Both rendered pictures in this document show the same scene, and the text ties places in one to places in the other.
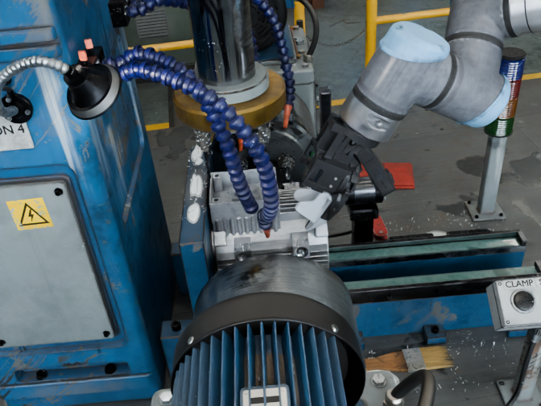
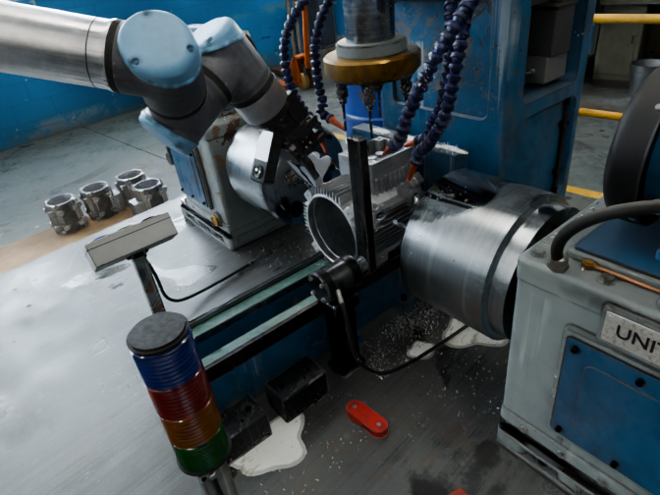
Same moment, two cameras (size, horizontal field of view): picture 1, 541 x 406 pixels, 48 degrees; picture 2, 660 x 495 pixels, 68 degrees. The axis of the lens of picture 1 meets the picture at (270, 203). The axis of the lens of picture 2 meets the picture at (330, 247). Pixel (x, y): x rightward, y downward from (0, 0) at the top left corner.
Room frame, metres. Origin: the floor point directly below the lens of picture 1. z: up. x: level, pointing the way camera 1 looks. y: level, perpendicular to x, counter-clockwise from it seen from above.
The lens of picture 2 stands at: (1.60, -0.61, 1.52)
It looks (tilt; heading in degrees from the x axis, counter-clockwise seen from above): 32 degrees down; 144
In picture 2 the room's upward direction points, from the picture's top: 7 degrees counter-clockwise
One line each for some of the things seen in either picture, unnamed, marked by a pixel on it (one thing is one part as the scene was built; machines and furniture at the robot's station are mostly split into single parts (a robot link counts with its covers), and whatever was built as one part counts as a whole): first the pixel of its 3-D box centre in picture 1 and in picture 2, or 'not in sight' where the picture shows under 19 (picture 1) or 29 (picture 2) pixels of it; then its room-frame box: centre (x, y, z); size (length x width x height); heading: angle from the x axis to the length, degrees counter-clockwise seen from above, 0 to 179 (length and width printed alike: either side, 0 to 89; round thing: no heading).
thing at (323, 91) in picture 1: (326, 148); (361, 208); (1.03, -0.12, 1.12); 0.04 x 0.03 x 0.26; 90
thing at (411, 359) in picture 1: (398, 361); not in sight; (0.75, -0.22, 0.80); 0.21 x 0.05 x 0.01; 91
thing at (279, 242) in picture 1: (270, 239); (365, 212); (0.89, 0.01, 1.02); 0.20 x 0.19 x 0.19; 90
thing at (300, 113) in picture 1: (261, 140); (504, 259); (1.22, 0.01, 1.04); 0.41 x 0.25 x 0.25; 0
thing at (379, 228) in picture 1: (377, 227); (366, 418); (1.15, -0.26, 0.81); 0.09 x 0.03 x 0.02; 4
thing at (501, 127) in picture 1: (499, 122); (199, 438); (1.19, -0.53, 1.05); 0.06 x 0.06 x 0.04
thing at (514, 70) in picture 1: (509, 65); (165, 353); (1.19, -0.53, 1.19); 0.06 x 0.06 x 0.04
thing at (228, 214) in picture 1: (245, 201); (376, 166); (0.89, 0.05, 1.11); 0.12 x 0.11 x 0.07; 90
